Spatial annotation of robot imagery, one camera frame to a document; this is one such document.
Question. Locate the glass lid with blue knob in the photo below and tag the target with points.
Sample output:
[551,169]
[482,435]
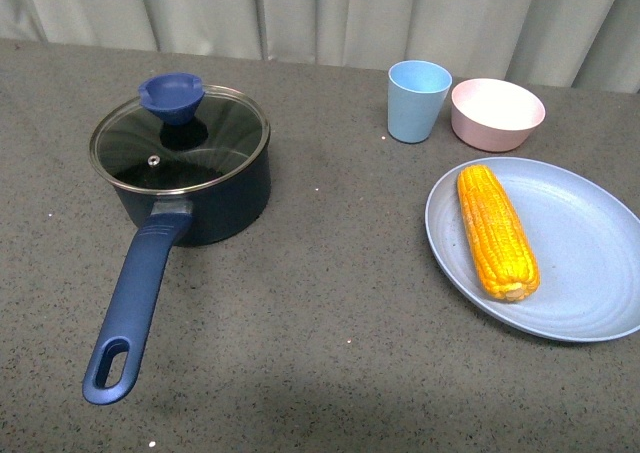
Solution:
[177,136]

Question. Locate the yellow corn cob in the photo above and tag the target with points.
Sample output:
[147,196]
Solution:
[505,263]

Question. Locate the light blue cup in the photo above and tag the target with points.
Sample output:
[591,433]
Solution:
[416,93]

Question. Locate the pink bowl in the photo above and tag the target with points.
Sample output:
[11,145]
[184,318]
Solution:
[494,115]

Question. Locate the dark blue saucepan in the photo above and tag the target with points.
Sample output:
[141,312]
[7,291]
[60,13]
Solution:
[201,217]

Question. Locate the light blue plate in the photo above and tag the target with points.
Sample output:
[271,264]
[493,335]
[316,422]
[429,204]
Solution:
[586,242]

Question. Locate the white curtain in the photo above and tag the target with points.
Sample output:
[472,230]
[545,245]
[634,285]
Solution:
[572,43]

